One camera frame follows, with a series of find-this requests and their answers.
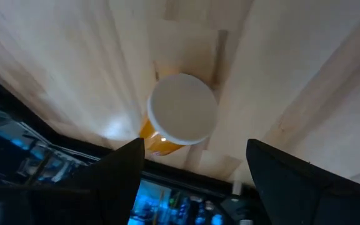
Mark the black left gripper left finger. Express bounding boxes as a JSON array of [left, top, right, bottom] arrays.
[[0, 137, 146, 225]]

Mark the orange pill vial white cap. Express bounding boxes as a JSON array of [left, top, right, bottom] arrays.
[[138, 73, 218, 156]]

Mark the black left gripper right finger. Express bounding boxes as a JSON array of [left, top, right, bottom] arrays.
[[246, 139, 360, 225]]

